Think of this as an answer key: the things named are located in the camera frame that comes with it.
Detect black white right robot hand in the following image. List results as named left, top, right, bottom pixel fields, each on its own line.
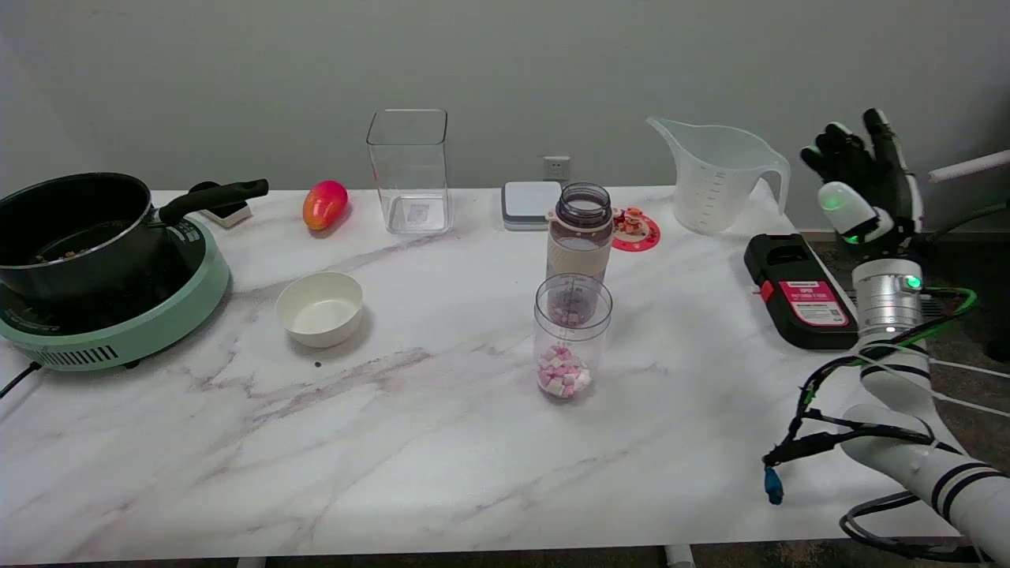
left=799, top=108, right=925, bottom=262

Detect small clear measuring cup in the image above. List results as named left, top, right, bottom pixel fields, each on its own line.
left=533, top=273, right=613, bottom=402

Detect large translucent measuring jug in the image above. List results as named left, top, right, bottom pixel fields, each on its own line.
left=646, top=116, right=791, bottom=236

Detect grey curved chair leg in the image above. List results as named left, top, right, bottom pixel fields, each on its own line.
left=925, top=201, right=1010, bottom=245

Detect white tube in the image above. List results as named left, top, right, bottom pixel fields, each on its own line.
left=928, top=150, right=1010, bottom=184

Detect black case with red label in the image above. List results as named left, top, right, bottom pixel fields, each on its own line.
left=743, top=233, right=862, bottom=350

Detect red round coaster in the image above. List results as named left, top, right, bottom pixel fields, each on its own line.
left=612, top=207, right=661, bottom=252

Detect clear bottle with beige sleeve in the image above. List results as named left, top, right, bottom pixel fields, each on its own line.
left=545, top=182, right=615, bottom=286

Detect white grey kitchen scale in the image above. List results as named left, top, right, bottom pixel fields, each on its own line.
left=501, top=181, right=564, bottom=232

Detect pink white marshmallow pieces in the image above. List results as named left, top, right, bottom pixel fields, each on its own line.
left=537, top=345, right=593, bottom=398

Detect clear square plastic container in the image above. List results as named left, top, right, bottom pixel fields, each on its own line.
left=366, top=109, right=454, bottom=236

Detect red orange toy mango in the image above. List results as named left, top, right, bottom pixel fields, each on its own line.
left=302, top=180, right=350, bottom=232

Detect white round bowl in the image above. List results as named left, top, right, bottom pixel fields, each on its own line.
left=275, top=271, right=365, bottom=349

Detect small black white device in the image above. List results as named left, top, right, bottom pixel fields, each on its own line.
left=189, top=181, right=253, bottom=230

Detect green induction cooker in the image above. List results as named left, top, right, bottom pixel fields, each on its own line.
left=0, top=215, right=230, bottom=372

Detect black saucepan with handle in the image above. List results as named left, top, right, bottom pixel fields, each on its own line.
left=0, top=172, right=270, bottom=305

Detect black cooker power cord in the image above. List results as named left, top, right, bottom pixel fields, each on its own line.
left=0, top=361, right=40, bottom=399

